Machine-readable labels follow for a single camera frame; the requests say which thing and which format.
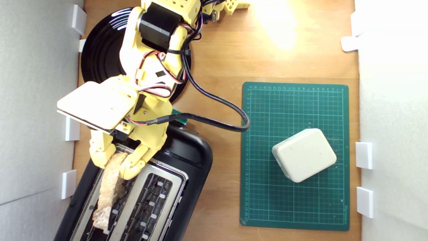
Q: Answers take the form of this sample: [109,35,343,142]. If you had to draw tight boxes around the black two-slot toaster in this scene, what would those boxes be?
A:
[53,114,213,241]

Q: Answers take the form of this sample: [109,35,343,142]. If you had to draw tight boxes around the green toaster lever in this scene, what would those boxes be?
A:
[172,108,188,125]

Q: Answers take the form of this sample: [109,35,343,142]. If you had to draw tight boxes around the brown bread slice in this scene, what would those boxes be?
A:
[92,152,129,230]

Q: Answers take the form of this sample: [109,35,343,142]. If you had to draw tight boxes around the white block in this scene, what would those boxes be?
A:
[272,128,337,183]

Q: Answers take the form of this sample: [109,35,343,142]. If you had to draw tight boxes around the black round plate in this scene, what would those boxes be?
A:
[81,7,192,105]

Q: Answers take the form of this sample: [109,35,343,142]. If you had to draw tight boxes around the green cutting mat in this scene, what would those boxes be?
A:
[240,82,350,231]

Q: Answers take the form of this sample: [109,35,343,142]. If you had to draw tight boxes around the yellow wrist camera box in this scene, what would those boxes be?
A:
[57,80,139,135]

